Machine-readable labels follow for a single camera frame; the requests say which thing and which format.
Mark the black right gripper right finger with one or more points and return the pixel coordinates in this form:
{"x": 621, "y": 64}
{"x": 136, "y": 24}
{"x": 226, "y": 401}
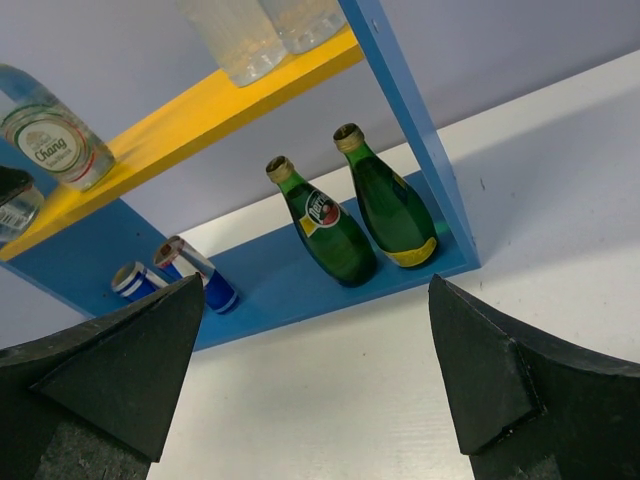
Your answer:
{"x": 528, "y": 405}

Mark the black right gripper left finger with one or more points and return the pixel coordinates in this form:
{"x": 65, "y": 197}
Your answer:
{"x": 96, "y": 401}

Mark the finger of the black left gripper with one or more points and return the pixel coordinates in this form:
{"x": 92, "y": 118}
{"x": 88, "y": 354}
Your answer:
{"x": 13, "y": 182}

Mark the clear chang glass bottle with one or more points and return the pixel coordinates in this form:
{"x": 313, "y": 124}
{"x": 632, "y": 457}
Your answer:
{"x": 39, "y": 125}

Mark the red bull can silver top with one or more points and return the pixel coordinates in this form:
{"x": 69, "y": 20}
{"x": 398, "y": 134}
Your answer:
{"x": 133, "y": 281}

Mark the red bull can red tab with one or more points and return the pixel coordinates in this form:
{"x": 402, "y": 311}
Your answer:
{"x": 178, "y": 259}

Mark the green perrier bottle yellow label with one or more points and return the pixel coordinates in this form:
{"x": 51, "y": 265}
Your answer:
{"x": 393, "y": 212}

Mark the green perrier bottle red label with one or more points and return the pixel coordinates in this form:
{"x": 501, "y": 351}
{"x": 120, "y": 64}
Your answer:
{"x": 329, "y": 233}

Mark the blue and yellow shelf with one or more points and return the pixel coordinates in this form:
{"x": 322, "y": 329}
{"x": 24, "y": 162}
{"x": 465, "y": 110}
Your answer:
{"x": 79, "y": 240}

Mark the clear plastic bottle blue label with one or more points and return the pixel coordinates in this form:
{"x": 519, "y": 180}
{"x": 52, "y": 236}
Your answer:
{"x": 239, "y": 36}

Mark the clear plastic bottle white text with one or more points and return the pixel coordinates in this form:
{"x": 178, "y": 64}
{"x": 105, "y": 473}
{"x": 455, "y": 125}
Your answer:
{"x": 302, "y": 25}

